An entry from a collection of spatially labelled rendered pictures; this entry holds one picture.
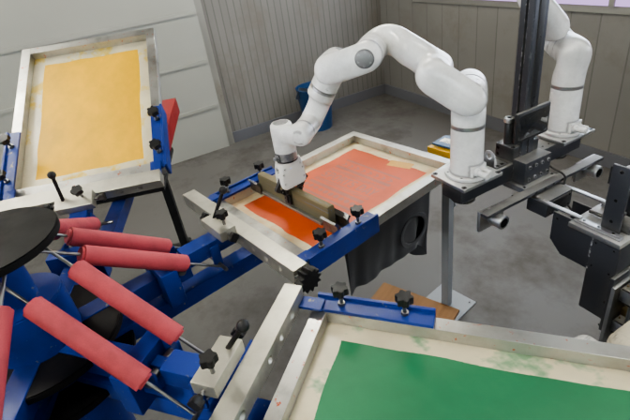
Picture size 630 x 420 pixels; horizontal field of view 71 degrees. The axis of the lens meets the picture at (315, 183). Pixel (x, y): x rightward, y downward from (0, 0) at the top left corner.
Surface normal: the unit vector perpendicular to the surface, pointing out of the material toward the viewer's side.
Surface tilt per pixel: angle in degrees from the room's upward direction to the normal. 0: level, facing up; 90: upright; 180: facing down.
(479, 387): 0
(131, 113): 32
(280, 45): 90
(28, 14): 90
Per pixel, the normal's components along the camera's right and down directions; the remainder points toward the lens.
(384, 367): -0.14, -0.87
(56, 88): -0.01, -0.49
